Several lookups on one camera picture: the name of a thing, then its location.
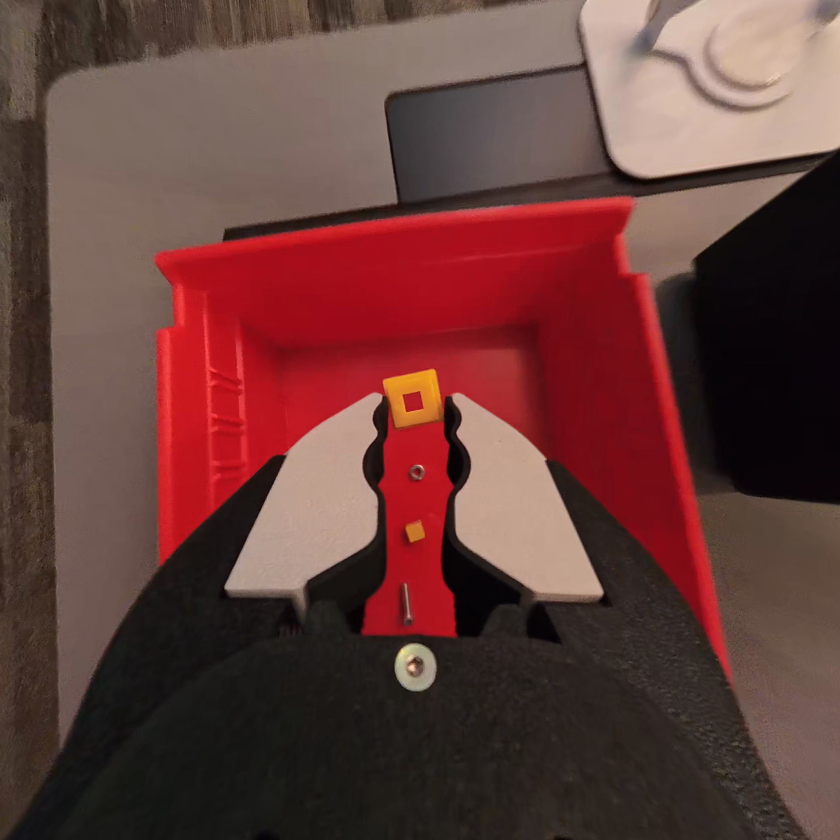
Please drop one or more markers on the orange cube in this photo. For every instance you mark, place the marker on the orange cube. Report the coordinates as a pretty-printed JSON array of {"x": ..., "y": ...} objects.
[{"x": 397, "y": 400}]

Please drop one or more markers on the black drawer cabinet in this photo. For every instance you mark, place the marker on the black drawer cabinet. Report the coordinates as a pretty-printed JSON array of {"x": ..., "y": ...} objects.
[{"x": 775, "y": 355}]

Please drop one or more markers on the small metal nut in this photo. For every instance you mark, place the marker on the small metal nut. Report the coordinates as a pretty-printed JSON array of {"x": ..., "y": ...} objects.
[{"x": 411, "y": 471}]

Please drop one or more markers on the black flat desk mat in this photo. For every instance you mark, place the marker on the black flat desk mat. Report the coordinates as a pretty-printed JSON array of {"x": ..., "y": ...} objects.
[{"x": 499, "y": 138}]

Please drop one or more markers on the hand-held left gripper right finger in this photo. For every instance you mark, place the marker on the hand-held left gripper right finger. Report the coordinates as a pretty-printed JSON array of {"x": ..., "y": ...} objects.
[{"x": 525, "y": 525}]

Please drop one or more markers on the yellow cube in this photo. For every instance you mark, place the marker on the yellow cube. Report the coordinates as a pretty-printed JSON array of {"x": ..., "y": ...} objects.
[{"x": 415, "y": 530}]

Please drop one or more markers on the small metal screw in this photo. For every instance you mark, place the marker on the small metal screw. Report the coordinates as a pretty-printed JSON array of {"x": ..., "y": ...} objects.
[{"x": 408, "y": 603}]

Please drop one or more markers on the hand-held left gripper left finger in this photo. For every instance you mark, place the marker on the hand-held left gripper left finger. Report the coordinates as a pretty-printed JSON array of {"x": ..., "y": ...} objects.
[{"x": 309, "y": 525}]

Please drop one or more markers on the red plastic bin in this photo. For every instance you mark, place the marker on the red plastic bin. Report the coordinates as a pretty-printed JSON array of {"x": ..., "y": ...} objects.
[{"x": 591, "y": 328}]

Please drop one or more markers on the white stand base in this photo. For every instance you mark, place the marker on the white stand base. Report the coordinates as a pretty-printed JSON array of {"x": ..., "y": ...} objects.
[{"x": 709, "y": 92}]

